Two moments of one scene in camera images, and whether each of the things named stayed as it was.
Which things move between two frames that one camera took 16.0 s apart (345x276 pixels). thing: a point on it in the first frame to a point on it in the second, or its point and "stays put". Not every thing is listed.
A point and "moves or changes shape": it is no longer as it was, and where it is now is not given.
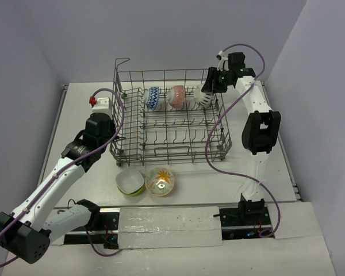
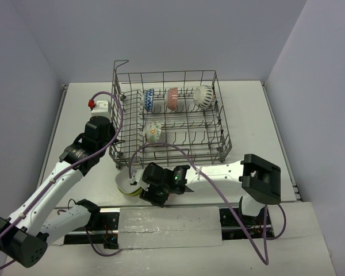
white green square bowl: [130, 181] stays put
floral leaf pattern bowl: [202, 98] stays put
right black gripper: [213, 73] to [150, 196]
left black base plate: [106, 232] stays put
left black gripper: [104, 126] stays put
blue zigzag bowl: [151, 97] moves or changes shape
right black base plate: [244, 223] stays put
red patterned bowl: [176, 96] moves or changes shape
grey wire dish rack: [164, 117] stays put
